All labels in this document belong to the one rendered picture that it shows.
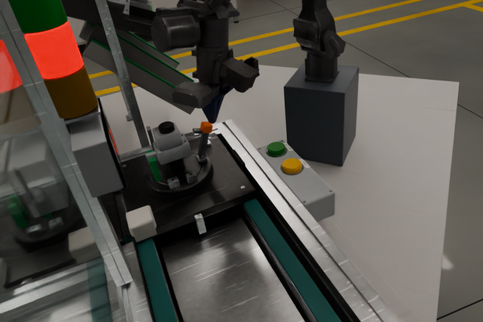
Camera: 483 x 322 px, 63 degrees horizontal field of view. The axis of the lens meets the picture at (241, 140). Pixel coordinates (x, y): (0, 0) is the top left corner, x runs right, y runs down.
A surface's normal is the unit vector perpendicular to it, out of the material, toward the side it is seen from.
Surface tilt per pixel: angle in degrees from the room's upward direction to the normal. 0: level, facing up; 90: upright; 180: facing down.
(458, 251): 0
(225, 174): 0
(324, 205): 90
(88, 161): 90
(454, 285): 0
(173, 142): 90
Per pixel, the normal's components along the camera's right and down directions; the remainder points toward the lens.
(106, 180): 0.39, 0.48
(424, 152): -0.11, -0.82
